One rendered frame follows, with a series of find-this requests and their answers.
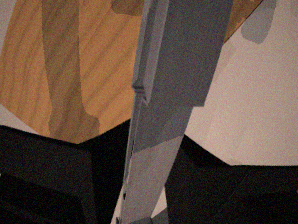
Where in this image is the wooden board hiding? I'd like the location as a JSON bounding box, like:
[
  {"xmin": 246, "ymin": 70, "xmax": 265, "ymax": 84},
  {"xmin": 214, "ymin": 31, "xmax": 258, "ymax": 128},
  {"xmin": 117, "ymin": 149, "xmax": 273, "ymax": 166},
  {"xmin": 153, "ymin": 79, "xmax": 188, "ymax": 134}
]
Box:
[{"xmin": 0, "ymin": 0, "xmax": 145, "ymax": 144}]

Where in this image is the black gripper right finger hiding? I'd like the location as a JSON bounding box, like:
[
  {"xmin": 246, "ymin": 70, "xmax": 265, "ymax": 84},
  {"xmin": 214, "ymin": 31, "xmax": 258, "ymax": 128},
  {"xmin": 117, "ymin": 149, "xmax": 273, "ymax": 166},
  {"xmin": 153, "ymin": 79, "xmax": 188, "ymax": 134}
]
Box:
[{"xmin": 164, "ymin": 133, "xmax": 298, "ymax": 224}]

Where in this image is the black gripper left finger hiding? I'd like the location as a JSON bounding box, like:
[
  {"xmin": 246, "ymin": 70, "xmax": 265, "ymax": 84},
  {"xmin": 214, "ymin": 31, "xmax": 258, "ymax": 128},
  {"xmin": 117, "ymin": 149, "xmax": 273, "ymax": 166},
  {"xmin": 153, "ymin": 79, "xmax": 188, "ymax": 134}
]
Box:
[{"xmin": 0, "ymin": 119, "xmax": 132, "ymax": 224}]

